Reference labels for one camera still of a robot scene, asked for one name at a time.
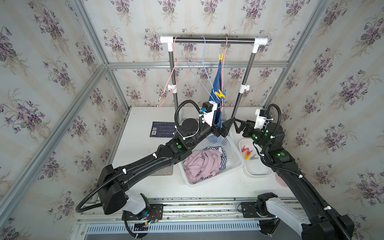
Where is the pink tank top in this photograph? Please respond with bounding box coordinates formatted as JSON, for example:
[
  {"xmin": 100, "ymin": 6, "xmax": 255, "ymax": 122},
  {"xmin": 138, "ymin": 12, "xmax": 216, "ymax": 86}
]
[{"xmin": 183, "ymin": 149, "xmax": 222, "ymax": 184}]

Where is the white perforated plastic basket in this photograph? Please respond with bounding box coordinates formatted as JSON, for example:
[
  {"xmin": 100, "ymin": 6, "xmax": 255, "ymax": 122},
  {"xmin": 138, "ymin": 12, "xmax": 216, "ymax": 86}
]
[{"xmin": 178, "ymin": 134, "xmax": 244, "ymax": 187}]

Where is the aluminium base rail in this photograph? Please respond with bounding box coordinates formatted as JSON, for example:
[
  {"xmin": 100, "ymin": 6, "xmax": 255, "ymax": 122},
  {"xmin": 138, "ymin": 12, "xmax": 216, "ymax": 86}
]
[{"xmin": 76, "ymin": 198, "xmax": 280, "ymax": 236}]

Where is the pink wire hanger striped top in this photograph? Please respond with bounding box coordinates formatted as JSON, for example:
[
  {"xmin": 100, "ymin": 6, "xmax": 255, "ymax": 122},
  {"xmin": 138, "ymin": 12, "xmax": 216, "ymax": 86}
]
[{"xmin": 156, "ymin": 36, "xmax": 198, "ymax": 109}]

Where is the pink pen cup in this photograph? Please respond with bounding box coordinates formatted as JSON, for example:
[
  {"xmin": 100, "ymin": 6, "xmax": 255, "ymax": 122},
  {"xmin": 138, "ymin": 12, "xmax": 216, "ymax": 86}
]
[{"xmin": 275, "ymin": 174, "xmax": 288, "ymax": 188}]

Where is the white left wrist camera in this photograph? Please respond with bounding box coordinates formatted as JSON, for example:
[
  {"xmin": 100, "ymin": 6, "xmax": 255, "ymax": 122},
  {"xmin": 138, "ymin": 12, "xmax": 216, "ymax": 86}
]
[{"xmin": 201, "ymin": 101, "xmax": 218, "ymax": 127}]

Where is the light blue wire hanger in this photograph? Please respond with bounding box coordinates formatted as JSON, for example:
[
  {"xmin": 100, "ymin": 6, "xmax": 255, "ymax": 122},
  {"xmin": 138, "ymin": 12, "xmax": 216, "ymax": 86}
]
[{"xmin": 194, "ymin": 36, "xmax": 219, "ymax": 100}]

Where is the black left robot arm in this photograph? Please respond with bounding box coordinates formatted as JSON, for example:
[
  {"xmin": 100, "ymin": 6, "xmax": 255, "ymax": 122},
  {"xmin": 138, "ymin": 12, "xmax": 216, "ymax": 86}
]
[{"xmin": 76, "ymin": 100, "xmax": 236, "ymax": 215}]

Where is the white metal clothes rack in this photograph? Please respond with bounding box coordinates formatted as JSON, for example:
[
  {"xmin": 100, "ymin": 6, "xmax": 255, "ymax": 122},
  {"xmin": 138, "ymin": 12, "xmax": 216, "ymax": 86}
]
[{"xmin": 159, "ymin": 36, "xmax": 269, "ymax": 117}]

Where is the pink wire hanger blue top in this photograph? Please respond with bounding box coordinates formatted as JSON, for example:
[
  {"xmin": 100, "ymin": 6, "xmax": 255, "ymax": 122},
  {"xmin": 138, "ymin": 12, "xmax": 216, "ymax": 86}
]
[{"xmin": 220, "ymin": 35, "xmax": 229, "ymax": 112}]

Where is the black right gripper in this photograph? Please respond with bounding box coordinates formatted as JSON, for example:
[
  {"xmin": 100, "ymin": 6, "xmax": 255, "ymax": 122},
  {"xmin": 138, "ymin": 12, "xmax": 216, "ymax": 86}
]
[{"xmin": 235, "ymin": 117, "xmax": 273, "ymax": 153}]

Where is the grey clothespin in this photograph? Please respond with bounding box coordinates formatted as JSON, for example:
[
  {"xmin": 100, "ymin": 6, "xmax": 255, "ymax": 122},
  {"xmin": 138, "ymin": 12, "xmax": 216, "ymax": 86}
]
[{"xmin": 249, "ymin": 155, "xmax": 260, "ymax": 160}]

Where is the grey rectangular sponge pad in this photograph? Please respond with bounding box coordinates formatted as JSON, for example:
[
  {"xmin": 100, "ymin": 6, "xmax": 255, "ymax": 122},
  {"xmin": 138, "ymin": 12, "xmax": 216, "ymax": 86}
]
[{"xmin": 154, "ymin": 166, "xmax": 174, "ymax": 176}]

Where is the white plastic tray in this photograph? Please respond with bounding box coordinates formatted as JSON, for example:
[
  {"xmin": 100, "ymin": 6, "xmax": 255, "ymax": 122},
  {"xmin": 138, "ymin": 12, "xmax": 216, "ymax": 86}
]
[{"xmin": 239, "ymin": 138, "xmax": 273, "ymax": 178}]

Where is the yellow lower clothespin blue top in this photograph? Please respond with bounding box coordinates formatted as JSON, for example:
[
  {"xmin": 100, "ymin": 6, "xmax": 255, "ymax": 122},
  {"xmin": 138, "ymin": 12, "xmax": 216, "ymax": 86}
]
[{"xmin": 215, "ymin": 90, "xmax": 226, "ymax": 99}]

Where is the blue white striped tank top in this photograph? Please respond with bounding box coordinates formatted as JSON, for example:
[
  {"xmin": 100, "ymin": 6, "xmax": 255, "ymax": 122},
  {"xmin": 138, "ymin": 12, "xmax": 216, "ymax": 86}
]
[{"xmin": 199, "ymin": 146, "xmax": 227, "ymax": 180}]

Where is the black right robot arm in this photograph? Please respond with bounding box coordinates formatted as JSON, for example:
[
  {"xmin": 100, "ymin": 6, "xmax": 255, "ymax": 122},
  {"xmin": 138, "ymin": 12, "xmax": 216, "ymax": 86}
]
[{"xmin": 234, "ymin": 104, "xmax": 355, "ymax": 240}]

